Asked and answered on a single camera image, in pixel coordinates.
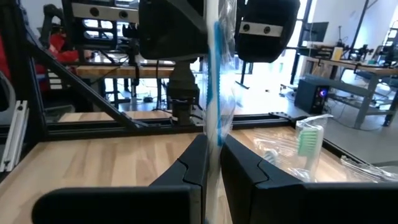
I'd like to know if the green toothbrush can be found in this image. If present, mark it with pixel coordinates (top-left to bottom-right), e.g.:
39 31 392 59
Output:
294 113 334 183

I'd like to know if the silver aluminium extrusion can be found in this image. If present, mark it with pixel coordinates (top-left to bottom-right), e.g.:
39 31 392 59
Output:
0 99 30 174

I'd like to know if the black rig post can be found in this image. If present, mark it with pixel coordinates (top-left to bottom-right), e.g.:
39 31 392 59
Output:
289 0 313 85

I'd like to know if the black computer tower purple light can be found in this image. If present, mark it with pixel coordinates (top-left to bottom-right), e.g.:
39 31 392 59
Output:
294 77 330 115

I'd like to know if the black computer monitor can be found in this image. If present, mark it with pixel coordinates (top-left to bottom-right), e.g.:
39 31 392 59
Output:
303 21 330 44

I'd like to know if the person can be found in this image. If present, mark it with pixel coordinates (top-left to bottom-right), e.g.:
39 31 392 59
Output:
34 30 94 65

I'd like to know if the grey metal bench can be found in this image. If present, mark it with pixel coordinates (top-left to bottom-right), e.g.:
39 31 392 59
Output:
303 73 398 130

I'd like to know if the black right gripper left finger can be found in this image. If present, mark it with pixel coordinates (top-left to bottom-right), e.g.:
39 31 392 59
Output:
30 134 208 224

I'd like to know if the wooden table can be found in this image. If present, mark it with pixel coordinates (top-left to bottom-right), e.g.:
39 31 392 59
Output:
303 55 398 77

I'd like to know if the wooden workbench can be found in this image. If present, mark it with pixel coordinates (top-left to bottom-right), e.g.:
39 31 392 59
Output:
76 63 175 79

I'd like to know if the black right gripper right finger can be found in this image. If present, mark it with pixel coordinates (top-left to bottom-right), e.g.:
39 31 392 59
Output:
221 134 398 224

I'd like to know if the black labelled control box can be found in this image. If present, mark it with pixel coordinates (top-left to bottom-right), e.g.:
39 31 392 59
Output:
43 67 71 94

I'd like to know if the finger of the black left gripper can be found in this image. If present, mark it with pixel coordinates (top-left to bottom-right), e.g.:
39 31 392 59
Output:
234 0 302 63
61 0 210 62

